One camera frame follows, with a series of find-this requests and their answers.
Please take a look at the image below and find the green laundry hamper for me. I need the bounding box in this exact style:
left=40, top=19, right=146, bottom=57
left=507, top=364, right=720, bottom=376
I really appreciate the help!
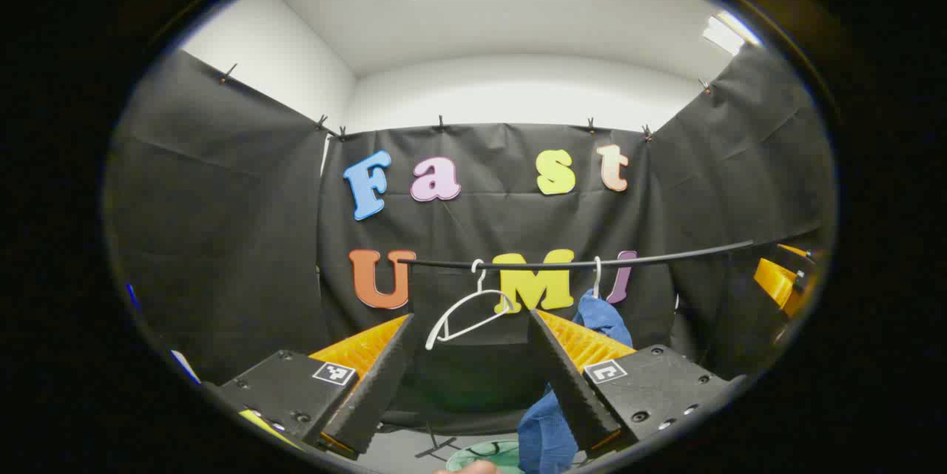
left=446, top=441, right=522, bottom=474

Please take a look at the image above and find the row of small cloth clips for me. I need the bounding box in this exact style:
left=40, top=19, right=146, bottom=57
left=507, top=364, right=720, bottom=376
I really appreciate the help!
left=218, top=64, right=715, bottom=142

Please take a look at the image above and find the blue corduroy garment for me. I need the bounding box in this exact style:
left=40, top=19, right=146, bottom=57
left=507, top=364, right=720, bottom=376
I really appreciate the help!
left=516, top=289, right=636, bottom=474

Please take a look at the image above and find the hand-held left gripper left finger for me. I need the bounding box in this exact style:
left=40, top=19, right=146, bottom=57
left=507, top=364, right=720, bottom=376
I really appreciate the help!
left=215, top=314, right=417, bottom=460

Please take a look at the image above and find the small ceiling light panel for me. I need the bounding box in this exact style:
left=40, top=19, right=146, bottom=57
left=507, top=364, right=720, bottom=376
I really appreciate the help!
left=701, top=10, right=761, bottom=57

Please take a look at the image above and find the black clothes rack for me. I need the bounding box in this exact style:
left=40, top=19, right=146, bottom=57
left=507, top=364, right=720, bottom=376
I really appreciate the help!
left=398, top=226, right=826, bottom=460

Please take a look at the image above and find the black backdrop cloth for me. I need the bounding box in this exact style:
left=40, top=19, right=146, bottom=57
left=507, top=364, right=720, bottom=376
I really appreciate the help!
left=104, top=45, right=837, bottom=434

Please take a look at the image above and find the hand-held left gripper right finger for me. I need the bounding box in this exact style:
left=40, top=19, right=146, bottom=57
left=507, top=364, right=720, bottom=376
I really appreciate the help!
left=527, top=309, right=733, bottom=458

